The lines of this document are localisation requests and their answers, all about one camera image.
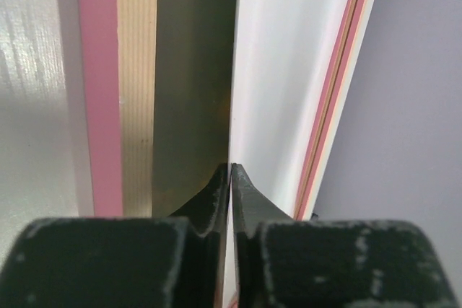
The pink wooden picture frame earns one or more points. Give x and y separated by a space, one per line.
100 56

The sunflower photo print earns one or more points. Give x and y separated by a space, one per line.
239 81

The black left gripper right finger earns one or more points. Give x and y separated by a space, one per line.
251 209

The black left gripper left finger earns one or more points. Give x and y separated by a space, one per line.
202 262

